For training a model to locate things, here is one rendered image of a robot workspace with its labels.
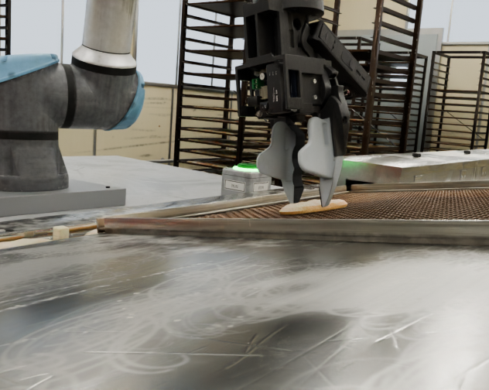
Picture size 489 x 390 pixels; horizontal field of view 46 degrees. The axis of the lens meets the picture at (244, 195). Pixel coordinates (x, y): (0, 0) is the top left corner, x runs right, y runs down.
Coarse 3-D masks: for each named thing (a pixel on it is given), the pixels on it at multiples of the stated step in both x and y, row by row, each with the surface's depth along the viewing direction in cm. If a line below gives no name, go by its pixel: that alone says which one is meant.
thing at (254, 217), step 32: (352, 192) 92; (384, 192) 89; (416, 192) 83; (448, 192) 79; (480, 192) 75; (128, 224) 52; (160, 224) 49; (192, 224) 47; (224, 224) 45; (256, 224) 43; (288, 224) 41; (320, 224) 40; (352, 224) 38; (384, 224) 37; (416, 224) 35; (448, 224) 34; (480, 224) 33
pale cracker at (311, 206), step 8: (312, 200) 63; (336, 200) 63; (344, 200) 64; (288, 208) 59; (296, 208) 59; (304, 208) 59; (312, 208) 59; (320, 208) 60; (328, 208) 61; (336, 208) 62
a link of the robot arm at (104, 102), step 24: (96, 0) 97; (120, 0) 97; (96, 24) 98; (120, 24) 99; (96, 48) 99; (120, 48) 101; (96, 72) 99; (120, 72) 101; (96, 96) 101; (120, 96) 103; (144, 96) 106; (96, 120) 103; (120, 120) 105
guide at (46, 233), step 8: (72, 224) 68; (80, 224) 69; (88, 224) 70; (96, 224) 71; (16, 232) 62; (24, 232) 63; (32, 232) 64; (40, 232) 64; (48, 232) 65; (72, 232) 68; (80, 232) 69; (0, 240) 61; (8, 240) 62
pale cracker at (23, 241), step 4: (16, 240) 60; (20, 240) 60; (24, 240) 60; (28, 240) 60; (32, 240) 60; (36, 240) 60; (40, 240) 61; (44, 240) 61; (48, 240) 62; (52, 240) 62; (0, 244) 58; (4, 244) 58; (8, 244) 58; (12, 244) 59; (16, 244) 59; (20, 244) 59; (24, 244) 59; (28, 244) 59; (0, 248) 57
